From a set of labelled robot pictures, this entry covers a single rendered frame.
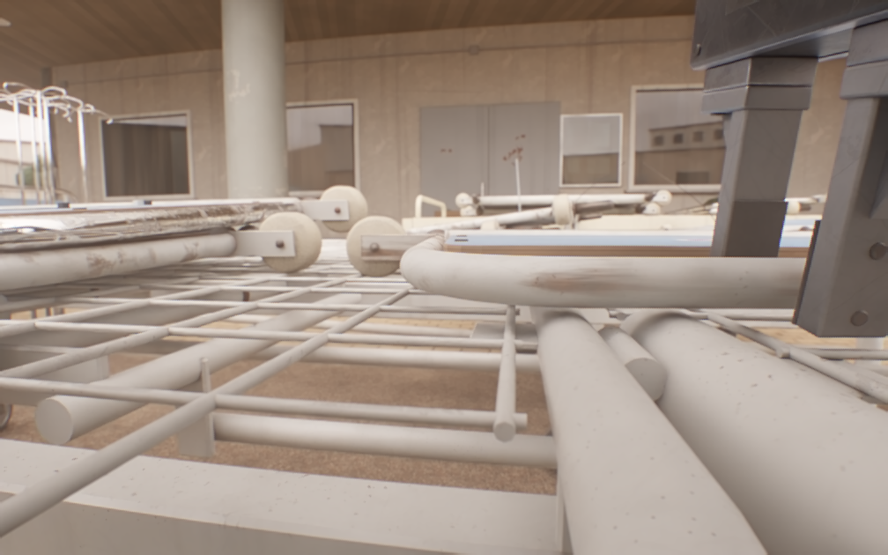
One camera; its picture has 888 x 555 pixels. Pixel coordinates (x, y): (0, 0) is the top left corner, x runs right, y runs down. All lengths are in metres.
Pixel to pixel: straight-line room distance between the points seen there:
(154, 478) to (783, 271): 0.25
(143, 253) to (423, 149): 6.11
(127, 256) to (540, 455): 0.33
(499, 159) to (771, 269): 6.11
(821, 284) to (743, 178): 0.07
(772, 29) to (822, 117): 7.29
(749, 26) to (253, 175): 4.70
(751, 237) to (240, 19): 5.12
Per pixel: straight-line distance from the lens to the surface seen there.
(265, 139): 4.88
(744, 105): 0.24
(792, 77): 0.25
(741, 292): 0.21
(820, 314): 0.20
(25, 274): 0.36
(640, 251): 0.26
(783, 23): 0.21
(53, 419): 0.33
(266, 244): 0.48
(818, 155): 7.42
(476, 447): 0.34
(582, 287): 0.19
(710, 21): 0.26
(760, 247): 0.26
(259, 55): 5.09
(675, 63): 6.93
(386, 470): 1.10
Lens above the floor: 0.54
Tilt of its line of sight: 6 degrees down
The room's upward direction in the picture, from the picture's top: straight up
